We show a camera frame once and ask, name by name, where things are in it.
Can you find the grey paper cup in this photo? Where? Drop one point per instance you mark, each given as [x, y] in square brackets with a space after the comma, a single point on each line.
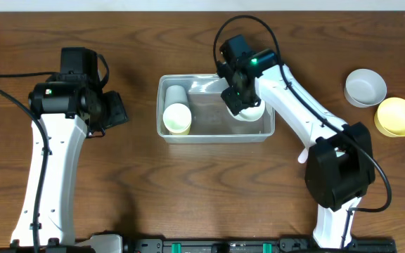
[175, 94]

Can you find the yellow plastic bowl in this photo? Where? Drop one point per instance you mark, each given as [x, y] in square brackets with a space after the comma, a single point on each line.
[389, 118]

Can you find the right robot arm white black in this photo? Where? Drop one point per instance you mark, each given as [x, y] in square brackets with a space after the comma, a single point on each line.
[339, 162]

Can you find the black mounting rail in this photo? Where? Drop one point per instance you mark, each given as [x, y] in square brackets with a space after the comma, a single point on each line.
[223, 246]

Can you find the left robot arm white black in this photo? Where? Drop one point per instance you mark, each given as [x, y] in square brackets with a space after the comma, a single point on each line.
[69, 107]

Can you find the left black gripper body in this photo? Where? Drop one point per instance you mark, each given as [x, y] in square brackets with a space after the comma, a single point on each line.
[112, 110]

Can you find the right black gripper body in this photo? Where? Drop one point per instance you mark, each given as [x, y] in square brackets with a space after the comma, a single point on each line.
[240, 97]

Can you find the white plastic bowl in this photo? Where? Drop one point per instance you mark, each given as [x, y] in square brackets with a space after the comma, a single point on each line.
[250, 114]

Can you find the white plastic fork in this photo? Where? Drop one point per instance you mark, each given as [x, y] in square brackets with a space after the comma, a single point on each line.
[302, 158]

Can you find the grey plastic bowl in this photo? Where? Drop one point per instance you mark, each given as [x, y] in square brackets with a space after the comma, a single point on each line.
[365, 88]

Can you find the clear plastic container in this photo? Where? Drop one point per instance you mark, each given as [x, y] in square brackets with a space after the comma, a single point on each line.
[212, 121]

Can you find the yellow paper cup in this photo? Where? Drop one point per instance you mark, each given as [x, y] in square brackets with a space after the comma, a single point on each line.
[180, 132]

